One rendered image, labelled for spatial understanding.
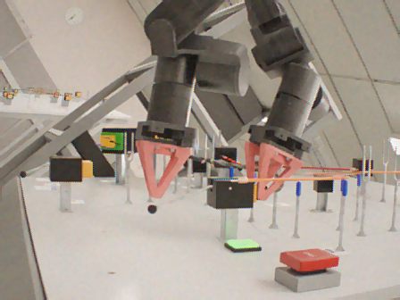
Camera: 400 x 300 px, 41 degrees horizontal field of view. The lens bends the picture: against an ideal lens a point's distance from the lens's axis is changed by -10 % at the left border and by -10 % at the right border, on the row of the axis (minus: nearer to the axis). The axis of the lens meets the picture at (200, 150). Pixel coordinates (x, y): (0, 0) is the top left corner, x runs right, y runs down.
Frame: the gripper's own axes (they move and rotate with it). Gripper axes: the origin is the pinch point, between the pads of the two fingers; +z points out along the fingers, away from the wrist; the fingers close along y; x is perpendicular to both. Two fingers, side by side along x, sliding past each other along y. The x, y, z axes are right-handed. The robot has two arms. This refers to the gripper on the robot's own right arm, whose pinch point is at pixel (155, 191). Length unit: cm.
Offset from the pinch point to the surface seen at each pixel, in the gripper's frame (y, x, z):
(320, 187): 21.0, -36.3, -3.5
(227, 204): -1.5, -9.9, 0.3
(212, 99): 101, -35, -24
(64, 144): 91, 10, -3
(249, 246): -7.0, -12.1, 5.2
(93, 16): 742, -24, -181
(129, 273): -15.9, 5.2, 8.7
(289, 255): -24.2, -9.9, 3.2
